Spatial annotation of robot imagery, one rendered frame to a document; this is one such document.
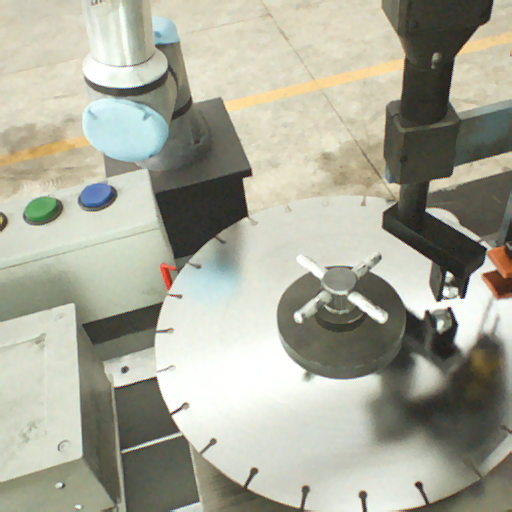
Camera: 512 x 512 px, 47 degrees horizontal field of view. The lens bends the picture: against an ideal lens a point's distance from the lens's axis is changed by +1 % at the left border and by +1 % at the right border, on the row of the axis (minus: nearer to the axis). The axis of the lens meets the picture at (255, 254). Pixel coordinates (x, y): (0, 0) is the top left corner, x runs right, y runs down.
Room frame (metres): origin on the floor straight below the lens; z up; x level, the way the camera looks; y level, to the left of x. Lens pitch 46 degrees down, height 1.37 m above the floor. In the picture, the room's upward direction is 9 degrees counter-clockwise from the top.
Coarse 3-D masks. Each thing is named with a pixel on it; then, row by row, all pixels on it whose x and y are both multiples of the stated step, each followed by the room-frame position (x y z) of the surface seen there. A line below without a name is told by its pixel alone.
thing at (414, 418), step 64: (192, 256) 0.41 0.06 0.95; (256, 256) 0.40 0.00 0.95; (320, 256) 0.38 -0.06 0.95; (384, 256) 0.37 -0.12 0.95; (192, 320) 0.33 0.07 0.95; (256, 320) 0.32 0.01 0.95; (448, 320) 0.29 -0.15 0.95; (192, 384) 0.26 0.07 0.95; (256, 384) 0.25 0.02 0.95; (320, 384) 0.24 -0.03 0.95; (384, 384) 0.23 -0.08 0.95; (448, 384) 0.23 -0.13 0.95; (256, 448) 0.20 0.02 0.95; (320, 448) 0.19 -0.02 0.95; (384, 448) 0.18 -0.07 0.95; (448, 448) 0.18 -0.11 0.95
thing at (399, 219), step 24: (408, 192) 0.33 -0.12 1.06; (384, 216) 0.35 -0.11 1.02; (408, 216) 0.33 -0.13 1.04; (432, 216) 0.34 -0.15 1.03; (408, 240) 0.33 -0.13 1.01; (432, 240) 0.31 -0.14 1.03; (456, 240) 0.31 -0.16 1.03; (432, 264) 0.31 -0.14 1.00; (456, 264) 0.29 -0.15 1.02; (480, 264) 0.29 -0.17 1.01; (432, 288) 0.30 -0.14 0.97
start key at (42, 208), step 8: (32, 200) 0.60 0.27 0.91; (40, 200) 0.59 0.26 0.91; (48, 200) 0.59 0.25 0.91; (32, 208) 0.58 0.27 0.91; (40, 208) 0.58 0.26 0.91; (48, 208) 0.58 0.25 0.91; (56, 208) 0.58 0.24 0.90; (32, 216) 0.57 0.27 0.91; (40, 216) 0.56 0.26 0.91; (48, 216) 0.57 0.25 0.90
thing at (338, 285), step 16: (304, 256) 0.34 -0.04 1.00; (368, 256) 0.33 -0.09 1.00; (320, 272) 0.32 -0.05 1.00; (336, 272) 0.31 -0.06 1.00; (352, 272) 0.31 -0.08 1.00; (336, 288) 0.30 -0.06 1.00; (352, 288) 0.29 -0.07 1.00; (320, 304) 0.29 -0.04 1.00; (336, 304) 0.29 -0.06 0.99; (352, 304) 0.29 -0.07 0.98; (368, 304) 0.28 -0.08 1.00; (304, 320) 0.28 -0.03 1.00; (384, 320) 0.26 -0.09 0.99
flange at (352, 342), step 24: (288, 288) 0.34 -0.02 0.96; (312, 288) 0.33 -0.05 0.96; (360, 288) 0.31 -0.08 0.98; (384, 288) 0.32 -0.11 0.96; (288, 312) 0.31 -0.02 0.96; (360, 312) 0.29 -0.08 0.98; (288, 336) 0.29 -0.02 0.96; (312, 336) 0.28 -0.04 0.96; (336, 336) 0.28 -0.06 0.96; (360, 336) 0.28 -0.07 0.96; (384, 336) 0.27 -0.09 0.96; (312, 360) 0.26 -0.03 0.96; (336, 360) 0.26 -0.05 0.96; (360, 360) 0.25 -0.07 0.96; (384, 360) 0.26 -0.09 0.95
